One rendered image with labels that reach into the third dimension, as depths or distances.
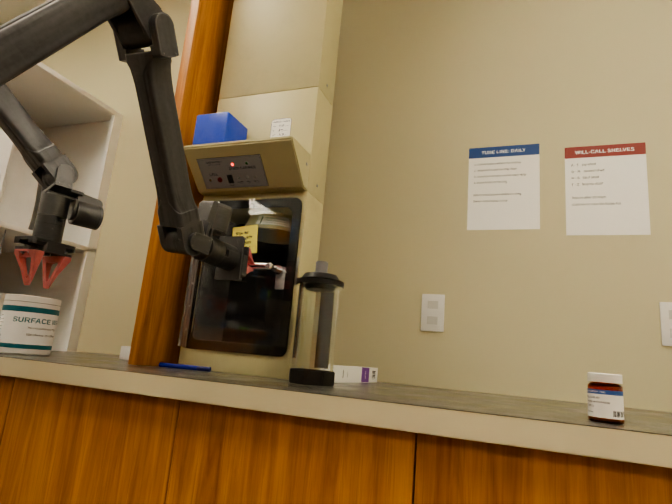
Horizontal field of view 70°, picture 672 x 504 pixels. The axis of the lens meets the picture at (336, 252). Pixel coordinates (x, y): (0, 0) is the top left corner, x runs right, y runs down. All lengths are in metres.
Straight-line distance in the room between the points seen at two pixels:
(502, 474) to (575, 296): 0.81
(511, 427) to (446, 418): 0.09
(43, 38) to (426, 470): 0.83
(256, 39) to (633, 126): 1.13
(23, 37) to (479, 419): 0.82
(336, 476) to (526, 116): 1.24
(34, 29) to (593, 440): 0.93
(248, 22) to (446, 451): 1.29
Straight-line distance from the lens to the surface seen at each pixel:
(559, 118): 1.68
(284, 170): 1.22
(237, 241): 1.11
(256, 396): 0.87
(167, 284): 1.36
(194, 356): 1.31
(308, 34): 1.48
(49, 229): 1.20
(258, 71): 1.49
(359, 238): 1.62
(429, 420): 0.77
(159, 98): 0.93
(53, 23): 0.84
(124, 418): 1.08
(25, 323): 1.46
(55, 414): 1.21
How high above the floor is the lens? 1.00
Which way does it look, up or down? 12 degrees up
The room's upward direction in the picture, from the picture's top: 5 degrees clockwise
